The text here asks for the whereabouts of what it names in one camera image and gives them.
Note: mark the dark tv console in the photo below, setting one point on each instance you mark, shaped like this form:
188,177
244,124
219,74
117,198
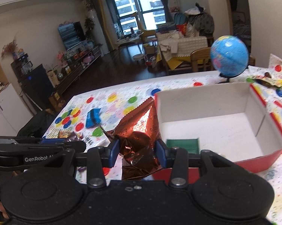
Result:
80,66

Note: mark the blue snack packet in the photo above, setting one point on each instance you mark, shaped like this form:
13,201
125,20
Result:
93,118

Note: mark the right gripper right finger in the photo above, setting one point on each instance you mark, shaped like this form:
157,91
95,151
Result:
175,159

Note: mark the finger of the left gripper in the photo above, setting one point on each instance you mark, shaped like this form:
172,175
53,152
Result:
78,146
53,141

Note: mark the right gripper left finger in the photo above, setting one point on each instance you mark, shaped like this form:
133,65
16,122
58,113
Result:
98,158

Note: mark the red cardboard shoe box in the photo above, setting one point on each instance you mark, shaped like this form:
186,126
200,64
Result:
230,119

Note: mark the small round stool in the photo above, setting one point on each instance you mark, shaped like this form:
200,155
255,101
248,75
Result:
139,57

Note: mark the green snack packet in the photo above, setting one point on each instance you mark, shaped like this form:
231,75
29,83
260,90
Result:
191,145

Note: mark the wooden dining chair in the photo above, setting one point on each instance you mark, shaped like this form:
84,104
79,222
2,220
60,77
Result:
201,60

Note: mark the television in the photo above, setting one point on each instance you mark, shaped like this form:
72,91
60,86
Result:
71,34

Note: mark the black jacket on chair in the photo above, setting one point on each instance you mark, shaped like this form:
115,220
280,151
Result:
37,125

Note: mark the wrapper on tablecloth edge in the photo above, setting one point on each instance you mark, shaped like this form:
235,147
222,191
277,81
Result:
267,81

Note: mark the copper foil snack bag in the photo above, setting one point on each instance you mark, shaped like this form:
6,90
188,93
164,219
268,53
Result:
138,132

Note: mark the purple candy packet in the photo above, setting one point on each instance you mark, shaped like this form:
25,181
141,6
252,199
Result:
72,137

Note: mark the white cabinet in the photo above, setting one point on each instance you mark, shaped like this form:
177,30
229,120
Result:
13,113

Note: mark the balloon pattern tablecloth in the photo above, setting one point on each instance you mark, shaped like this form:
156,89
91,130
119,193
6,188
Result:
116,101

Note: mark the orange red chip bag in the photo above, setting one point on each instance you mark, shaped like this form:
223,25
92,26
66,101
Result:
64,134

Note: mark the sofa with cream cover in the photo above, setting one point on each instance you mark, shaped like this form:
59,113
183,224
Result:
173,51

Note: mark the white spicy strip bag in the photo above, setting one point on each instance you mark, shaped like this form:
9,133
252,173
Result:
92,141

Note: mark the left hand in glove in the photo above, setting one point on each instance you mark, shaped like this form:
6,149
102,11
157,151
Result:
3,211

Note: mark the blue desk globe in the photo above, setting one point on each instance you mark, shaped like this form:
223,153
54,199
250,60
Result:
229,56

